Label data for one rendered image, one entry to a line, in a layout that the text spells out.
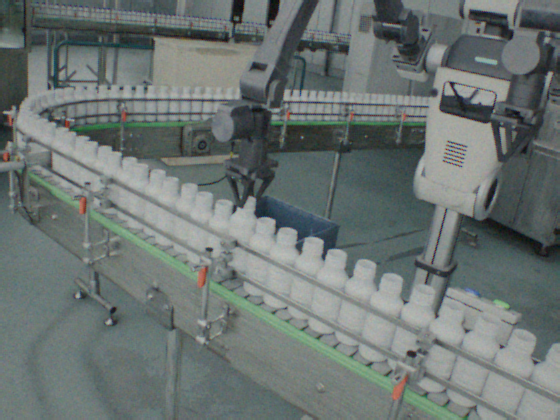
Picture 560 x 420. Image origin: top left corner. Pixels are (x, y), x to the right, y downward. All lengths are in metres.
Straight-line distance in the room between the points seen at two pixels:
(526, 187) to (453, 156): 3.25
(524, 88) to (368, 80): 6.09
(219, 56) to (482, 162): 4.01
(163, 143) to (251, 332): 1.62
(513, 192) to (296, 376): 3.85
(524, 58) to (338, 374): 0.63
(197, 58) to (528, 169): 3.12
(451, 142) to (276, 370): 0.76
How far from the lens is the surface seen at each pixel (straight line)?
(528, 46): 0.86
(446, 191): 1.47
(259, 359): 1.13
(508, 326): 1.03
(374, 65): 7.00
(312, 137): 3.03
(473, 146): 1.42
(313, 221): 1.75
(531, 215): 4.68
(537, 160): 4.61
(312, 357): 1.03
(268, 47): 1.03
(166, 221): 1.26
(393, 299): 0.93
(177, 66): 5.01
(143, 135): 2.54
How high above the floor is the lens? 1.57
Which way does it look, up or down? 21 degrees down
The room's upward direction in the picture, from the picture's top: 8 degrees clockwise
